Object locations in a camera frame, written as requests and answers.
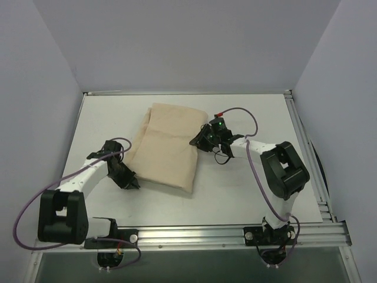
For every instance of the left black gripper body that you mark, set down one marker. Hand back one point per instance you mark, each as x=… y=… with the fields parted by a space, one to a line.
x=126 y=178

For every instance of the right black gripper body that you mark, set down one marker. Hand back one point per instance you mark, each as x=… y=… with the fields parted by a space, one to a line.
x=204 y=138

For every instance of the beige surgical wrap cloth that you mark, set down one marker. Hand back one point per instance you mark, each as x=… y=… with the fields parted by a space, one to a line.
x=161 y=151

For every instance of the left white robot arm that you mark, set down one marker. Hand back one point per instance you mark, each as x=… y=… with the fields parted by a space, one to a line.
x=63 y=216

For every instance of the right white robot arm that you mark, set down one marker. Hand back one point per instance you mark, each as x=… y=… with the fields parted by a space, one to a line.
x=278 y=169

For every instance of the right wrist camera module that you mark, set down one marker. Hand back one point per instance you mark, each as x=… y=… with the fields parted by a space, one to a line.
x=218 y=125

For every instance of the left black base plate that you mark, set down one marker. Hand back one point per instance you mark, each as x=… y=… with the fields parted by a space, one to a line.
x=119 y=239

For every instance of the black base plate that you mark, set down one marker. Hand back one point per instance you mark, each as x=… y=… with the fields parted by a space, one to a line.
x=119 y=239
x=267 y=236

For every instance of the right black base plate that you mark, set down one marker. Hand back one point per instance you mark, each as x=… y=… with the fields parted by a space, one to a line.
x=267 y=236

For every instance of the aluminium front rail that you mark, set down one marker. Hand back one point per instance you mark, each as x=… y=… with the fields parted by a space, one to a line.
x=239 y=236

